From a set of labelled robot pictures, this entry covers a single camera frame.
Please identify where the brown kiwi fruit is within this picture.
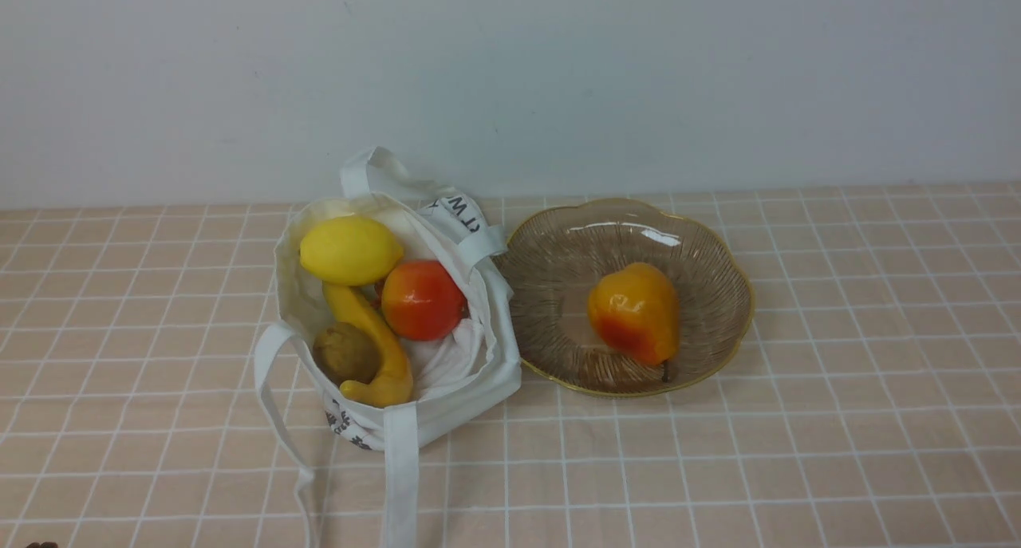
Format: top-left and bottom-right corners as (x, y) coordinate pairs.
(311, 322), (380, 387)

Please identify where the white cloth tote bag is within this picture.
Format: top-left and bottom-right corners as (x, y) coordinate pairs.
(253, 147), (521, 547)

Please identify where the red orange round fruit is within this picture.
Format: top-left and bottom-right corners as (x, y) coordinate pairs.
(376, 258), (467, 341)

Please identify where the amber glass fruit plate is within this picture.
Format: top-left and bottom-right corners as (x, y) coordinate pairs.
(496, 199), (755, 398)

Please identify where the yellow lemon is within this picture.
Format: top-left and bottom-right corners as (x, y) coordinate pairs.
(299, 215), (404, 286)

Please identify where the yellow banana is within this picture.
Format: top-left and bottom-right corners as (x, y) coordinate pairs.
(322, 282), (414, 409)

